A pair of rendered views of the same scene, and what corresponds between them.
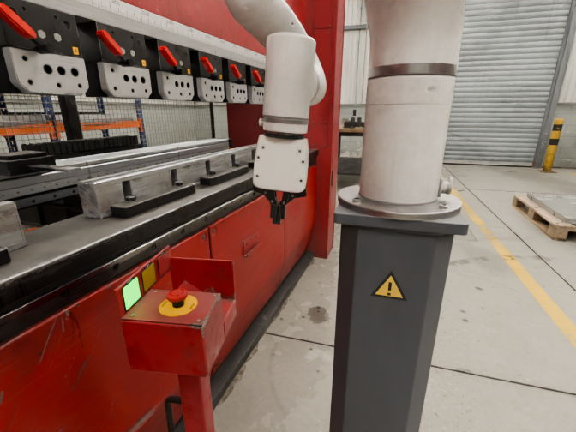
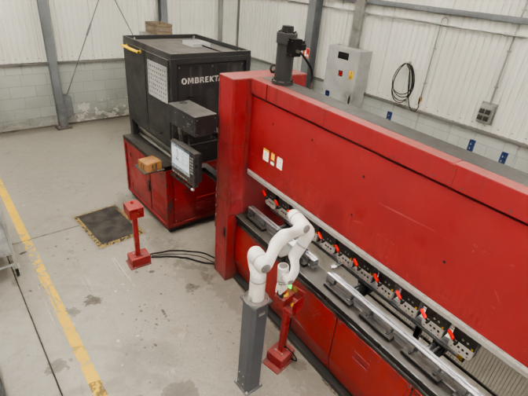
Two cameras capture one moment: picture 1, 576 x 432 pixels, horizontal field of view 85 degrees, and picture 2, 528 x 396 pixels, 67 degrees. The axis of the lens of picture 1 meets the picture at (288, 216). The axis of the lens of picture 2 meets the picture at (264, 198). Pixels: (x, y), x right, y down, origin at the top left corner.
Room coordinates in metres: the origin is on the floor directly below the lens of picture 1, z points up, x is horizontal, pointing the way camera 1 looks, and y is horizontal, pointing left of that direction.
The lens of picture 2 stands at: (1.68, -2.08, 3.12)
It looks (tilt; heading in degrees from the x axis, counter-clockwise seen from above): 29 degrees down; 122
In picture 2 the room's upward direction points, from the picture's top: 5 degrees clockwise
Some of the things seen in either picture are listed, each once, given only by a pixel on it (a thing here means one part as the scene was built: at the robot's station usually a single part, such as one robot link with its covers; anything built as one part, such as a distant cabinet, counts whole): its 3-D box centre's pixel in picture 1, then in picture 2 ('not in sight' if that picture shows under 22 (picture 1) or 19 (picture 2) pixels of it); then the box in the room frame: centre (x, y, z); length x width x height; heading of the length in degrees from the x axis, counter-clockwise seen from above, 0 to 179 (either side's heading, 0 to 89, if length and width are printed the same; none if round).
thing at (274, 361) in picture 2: not in sight; (278, 356); (0.57, 0.19, 0.06); 0.25 x 0.20 x 0.12; 83
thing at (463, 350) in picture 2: not in sight; (465, 341); (1.86, 0.11, 1.26); 0.15 x 0.09 x 0.17; 160
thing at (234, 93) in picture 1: (230, 82); (412, 301); (1.48, 0.25, 1.26); 0.15 x 0.09 x 0.17; 160
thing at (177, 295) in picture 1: (177, 300); not in sight; (0.53, 0.21, 0.79); 0.04 x 0.04 x 0.04
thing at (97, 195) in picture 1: (243, 157); (409, 343); (1.57, 0.22, 0.92); 1.67 x 0.06 x 0.10; 160
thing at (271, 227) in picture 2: not in sight; (263, 221); (-0.14, 0.85, 0.92); 0.50 x 0.06 x 0.10; 160
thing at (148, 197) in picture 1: (158, 197); (338, 294); (0.93, 0.39, 0.89); 0.30 x 0.05 x 0.03; 160
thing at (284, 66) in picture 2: not in sight; (292, 56); (-0.07, 0.96, 2.54); 0.33 x 0.25 x 0.47; 160
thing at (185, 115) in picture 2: not in sight; (192, 148); (-0.95, 0.66, 1.53); 0.51 x 0.25 x 0.85; 165
